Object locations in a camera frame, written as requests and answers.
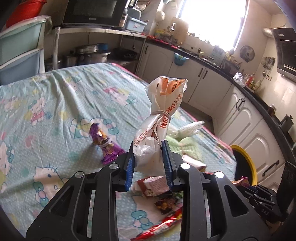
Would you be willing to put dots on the red plastic basin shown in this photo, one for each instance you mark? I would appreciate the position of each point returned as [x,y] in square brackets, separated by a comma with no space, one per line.
[23,11]

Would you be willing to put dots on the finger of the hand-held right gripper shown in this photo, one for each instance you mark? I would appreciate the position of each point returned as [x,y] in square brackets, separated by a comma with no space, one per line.
[263,200]
[259,190]

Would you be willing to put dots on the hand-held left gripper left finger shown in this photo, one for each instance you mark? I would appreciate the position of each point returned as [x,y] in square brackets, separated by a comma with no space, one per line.
[129,166]

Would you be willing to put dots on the green knitted cloth bundle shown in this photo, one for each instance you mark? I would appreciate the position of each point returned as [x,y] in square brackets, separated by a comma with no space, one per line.
[185,146]

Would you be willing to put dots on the black kitchen countertop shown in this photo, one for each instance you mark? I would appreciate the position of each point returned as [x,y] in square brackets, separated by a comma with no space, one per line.
[254,97]

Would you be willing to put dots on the pink cardboard box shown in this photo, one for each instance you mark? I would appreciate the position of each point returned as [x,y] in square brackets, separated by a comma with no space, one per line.
[194,163]

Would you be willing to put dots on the hanging kitchen utensils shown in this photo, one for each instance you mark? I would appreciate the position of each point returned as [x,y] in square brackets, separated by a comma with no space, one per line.
[268,63]

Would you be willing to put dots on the purple snack wrapper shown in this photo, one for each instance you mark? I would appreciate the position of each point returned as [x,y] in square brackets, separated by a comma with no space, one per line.
[108,150]

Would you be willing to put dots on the purple gold candy wrapper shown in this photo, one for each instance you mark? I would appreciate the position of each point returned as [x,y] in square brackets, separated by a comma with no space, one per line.
[241,180]

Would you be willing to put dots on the blue bowl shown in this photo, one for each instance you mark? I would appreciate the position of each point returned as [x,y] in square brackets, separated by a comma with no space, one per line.
[103,46]

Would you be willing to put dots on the black range hood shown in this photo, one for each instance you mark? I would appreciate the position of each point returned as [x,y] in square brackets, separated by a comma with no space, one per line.
[285,51]

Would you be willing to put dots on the white plastic bag orange print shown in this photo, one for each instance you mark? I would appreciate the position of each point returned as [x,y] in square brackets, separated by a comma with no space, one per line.
[161,104]

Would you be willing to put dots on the white kitchen cabinets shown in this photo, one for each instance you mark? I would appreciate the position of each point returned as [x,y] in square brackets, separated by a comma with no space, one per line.
[208,85]

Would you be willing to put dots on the condiment bottles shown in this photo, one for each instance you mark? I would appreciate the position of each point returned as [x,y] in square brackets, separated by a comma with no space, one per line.
[251,82]

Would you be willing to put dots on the wooden cutting board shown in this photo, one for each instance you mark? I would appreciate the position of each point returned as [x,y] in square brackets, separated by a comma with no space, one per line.
[181,30]

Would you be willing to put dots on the white metal shelf rack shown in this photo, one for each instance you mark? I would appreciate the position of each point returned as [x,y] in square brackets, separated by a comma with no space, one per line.
[97,30]

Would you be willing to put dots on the yellow-rimmed trash bin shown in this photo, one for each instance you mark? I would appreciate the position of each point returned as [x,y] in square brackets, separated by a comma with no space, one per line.
[251,162]

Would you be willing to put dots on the teal plastic drawer cabinet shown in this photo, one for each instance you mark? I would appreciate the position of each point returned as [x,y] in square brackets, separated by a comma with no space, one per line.
[18,41]

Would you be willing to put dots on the green hanging basket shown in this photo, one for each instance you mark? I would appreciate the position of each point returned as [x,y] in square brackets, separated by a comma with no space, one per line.
[181,59]

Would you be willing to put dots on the round wall fan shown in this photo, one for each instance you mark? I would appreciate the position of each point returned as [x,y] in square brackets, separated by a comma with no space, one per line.
[247,53]

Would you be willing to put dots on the kitchen window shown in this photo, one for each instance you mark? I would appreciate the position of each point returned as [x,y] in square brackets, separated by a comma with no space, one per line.
[212,20]

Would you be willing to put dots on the crumpled clear plastic bag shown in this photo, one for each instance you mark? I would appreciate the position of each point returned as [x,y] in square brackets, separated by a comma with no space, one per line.
[238,77]

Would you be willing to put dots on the red snack wrapper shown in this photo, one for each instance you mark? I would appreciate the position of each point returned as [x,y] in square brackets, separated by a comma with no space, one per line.
[161,226]

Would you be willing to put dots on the large steel pot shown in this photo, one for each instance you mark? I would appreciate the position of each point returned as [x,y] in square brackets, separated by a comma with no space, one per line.
[87,56]

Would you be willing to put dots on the black microwave oven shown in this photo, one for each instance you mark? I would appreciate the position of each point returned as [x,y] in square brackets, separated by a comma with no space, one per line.
[92,11]

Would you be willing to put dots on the dark nut snack wrapper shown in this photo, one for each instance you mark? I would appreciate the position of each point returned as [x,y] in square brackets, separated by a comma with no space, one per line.
[165,205]

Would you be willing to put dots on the countertop spice rack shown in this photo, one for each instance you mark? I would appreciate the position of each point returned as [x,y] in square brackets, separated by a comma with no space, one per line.
[225,61]

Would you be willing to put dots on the cartoon cat printed tablecloth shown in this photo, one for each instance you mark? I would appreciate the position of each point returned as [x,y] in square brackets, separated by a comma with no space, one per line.
[57,104]

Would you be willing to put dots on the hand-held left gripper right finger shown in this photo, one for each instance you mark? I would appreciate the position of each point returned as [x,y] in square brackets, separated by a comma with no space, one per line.
[167,162]

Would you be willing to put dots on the small glass jar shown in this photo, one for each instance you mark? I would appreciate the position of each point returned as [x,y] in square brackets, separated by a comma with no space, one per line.
[272,110]

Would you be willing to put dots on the black wok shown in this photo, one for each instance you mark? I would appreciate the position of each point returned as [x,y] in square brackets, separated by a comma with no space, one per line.
[127,53]

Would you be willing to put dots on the small pink drink carton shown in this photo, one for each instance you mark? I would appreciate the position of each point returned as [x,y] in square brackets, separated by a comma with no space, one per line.
[155,185]

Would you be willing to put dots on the blue plastic storage box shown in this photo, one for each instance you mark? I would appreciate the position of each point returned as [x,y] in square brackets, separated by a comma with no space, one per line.
[135,25]

